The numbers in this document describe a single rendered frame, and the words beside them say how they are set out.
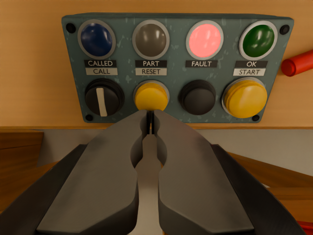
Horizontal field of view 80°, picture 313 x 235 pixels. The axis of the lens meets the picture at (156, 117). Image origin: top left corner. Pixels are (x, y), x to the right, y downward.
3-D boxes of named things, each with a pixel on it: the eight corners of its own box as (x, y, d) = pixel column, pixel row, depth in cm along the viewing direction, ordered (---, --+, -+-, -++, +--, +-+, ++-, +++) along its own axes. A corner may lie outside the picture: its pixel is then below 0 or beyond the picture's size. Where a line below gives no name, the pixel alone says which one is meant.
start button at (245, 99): (255, 113, 15) (263, 120, 14) (220, 113, 15) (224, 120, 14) (267, 78, 14) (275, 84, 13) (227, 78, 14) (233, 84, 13)
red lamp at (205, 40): (217, 58, 13) (225, 50, 12) (186, 58, 13) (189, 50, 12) (217, 32, 13) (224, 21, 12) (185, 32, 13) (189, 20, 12)
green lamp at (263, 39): (268, 59, 13) (281, 50, 12) (236, 58, 13) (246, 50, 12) (266, 33, 13) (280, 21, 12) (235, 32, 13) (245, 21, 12)
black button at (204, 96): (210, 110, 15) (214, 118, 14) (180, 110, 15) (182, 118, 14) (215, 81, 14) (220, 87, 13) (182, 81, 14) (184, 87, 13)
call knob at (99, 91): (123, 111, 15) (121, 119, 14) (91, 111, 15) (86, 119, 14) (120, 79, 14) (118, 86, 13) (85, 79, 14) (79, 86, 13)
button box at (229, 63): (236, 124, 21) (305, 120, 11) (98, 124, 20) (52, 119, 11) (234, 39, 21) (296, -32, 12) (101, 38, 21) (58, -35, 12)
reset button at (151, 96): (166, 110, 15) (167, 118, 14) (136, 110, 15) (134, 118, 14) (167, 81, 14) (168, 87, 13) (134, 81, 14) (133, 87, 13)
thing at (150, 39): (166, 58, 13) (168, 49, 12) (135, 58, 13) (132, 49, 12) (166, 32, 13) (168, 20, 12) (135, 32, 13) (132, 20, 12)
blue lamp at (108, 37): (116, 58, 13) (111, 49, 12) (84, 58, 13) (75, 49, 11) (116, 32, 13) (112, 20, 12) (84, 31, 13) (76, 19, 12)
